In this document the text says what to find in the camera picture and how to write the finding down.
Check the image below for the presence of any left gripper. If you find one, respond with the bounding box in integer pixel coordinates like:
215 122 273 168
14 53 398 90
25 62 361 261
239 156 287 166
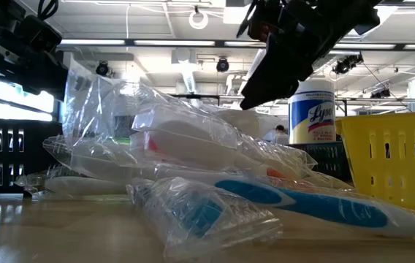
0 39 69 102

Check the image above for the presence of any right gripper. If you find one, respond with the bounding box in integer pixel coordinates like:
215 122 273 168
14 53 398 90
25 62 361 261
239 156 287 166
236 0 354 110

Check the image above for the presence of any bright window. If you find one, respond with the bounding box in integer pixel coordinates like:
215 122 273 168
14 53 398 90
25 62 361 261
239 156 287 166
0 75 56 122

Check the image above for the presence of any bagged black round pad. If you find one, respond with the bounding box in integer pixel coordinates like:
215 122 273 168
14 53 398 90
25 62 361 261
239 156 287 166
60 58 179 147

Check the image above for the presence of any black framed background table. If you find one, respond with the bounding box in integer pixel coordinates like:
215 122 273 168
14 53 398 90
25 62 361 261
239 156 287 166
172 94 221 110

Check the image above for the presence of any Lysol wipes canister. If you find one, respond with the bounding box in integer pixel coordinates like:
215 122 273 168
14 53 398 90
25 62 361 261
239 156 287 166
288 79 336 145

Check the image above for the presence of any black plastic basket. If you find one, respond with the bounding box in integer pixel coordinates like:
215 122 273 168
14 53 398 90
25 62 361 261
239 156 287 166
0 118 64 197
289 141 353 182

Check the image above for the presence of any yellow plastic basket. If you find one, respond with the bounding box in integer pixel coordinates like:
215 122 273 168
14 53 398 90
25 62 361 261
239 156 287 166
334 111 415 216

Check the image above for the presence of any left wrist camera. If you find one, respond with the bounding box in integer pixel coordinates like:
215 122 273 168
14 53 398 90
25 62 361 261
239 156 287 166
18 15 64 55

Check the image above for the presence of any white cable coil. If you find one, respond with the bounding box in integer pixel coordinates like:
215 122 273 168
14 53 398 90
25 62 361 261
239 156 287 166
188 9 210 31

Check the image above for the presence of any black ceiling camera rig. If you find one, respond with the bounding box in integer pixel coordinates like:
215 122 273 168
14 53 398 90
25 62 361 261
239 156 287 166
332 53 365 75

